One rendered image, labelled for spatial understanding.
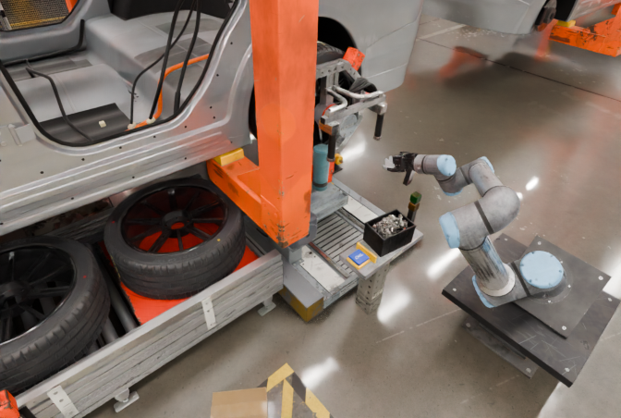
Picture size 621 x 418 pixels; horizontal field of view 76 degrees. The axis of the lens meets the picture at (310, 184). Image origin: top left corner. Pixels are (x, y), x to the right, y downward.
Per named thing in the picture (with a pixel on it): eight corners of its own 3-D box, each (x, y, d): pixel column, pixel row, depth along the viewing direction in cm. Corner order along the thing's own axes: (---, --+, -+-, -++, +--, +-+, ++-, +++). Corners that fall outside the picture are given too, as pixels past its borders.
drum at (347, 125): (330, 118, 222) (331, 95, 213) (357, 134, 209) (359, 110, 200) (310, 127, 214) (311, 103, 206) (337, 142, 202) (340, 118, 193)
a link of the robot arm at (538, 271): (569, 285, 167) (571, 279, 153) (528, 298, 173) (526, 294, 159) (551, 252, 174) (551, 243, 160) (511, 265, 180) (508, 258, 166)
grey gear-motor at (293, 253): (275, 219, 257) (274, 176, 236) (318, 257, 233) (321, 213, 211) (252, 231, 248) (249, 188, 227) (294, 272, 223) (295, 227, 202)
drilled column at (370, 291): (367, 293, 223) (377, 240, 198) (380, 304, 217) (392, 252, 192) (354, 302, 218) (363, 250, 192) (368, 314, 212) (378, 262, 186)
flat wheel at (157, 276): (186, 194, 245) (179, 163, 231) (271, 238, 218) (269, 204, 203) (88, 262, 200) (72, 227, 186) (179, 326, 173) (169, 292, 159)
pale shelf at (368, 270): (396, 220, 210) (397, 215, 208) (422, 238, 200) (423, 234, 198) (338, 258, 187) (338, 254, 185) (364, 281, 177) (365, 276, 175)
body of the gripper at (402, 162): (399, 151, 196) (420, 151, 187) (403, 166, 199) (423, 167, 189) (390, 156, 191) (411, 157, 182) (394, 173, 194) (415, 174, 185)
